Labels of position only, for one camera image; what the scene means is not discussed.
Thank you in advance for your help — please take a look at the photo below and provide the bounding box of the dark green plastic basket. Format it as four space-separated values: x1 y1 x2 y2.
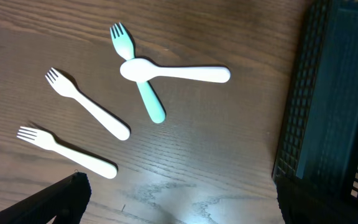
272 0 358 206

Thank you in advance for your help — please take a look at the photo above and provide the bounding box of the white plastic fork lower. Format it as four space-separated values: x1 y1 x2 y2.
17 126 117 179

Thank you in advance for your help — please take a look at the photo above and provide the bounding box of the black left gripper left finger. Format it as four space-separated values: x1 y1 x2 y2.
0 172 91 224

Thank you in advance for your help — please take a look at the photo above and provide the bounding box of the white plastic fork upper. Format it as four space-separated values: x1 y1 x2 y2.
45 67 131 141

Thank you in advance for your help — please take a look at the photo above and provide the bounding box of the white plastic fork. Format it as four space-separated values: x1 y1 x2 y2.
17 126 117 179
45 67 131 141

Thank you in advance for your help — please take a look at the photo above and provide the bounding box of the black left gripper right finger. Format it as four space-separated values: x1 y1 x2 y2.
276 177 358 224

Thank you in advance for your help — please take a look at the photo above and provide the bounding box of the thick white plastic spoon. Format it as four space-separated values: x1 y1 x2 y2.
120 58 231 83

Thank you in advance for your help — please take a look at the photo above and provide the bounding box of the mint green plastic fork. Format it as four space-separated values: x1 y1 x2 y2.
110 22 166 124

